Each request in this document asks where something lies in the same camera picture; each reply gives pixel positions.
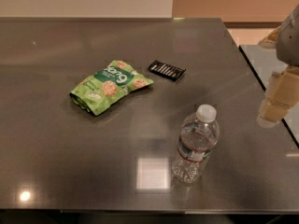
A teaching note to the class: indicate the adjacent grey side table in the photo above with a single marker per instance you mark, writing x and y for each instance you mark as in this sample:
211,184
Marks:
266,67

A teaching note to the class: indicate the green rice chip bag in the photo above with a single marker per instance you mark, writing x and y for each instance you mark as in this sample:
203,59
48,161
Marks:
98,92

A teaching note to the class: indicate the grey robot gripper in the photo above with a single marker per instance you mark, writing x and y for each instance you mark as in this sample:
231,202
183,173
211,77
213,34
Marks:
290,44

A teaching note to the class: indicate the clear plastic water bottle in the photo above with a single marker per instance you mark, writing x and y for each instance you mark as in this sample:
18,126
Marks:
199,135

